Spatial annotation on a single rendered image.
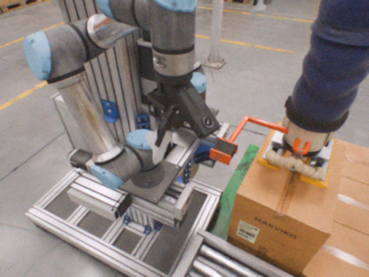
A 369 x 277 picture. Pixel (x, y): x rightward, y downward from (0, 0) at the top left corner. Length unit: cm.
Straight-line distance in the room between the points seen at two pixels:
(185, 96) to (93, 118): 43
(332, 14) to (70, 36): 75
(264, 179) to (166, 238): 90
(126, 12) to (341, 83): 75
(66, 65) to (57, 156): 222
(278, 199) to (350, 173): 96
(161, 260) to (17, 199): 149
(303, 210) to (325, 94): 51
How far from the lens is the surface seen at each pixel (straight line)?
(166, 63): 45
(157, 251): 185
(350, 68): 98
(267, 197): 122
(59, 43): 81
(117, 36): 76
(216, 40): 426
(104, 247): 192
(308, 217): 122
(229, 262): 147
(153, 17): 43
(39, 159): 302
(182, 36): 43
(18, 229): 254
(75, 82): 82
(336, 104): 105
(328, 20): 95
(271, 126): 119
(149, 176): 105
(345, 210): 187
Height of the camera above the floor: 189
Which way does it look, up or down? 43 degrees down
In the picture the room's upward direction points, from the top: straight up
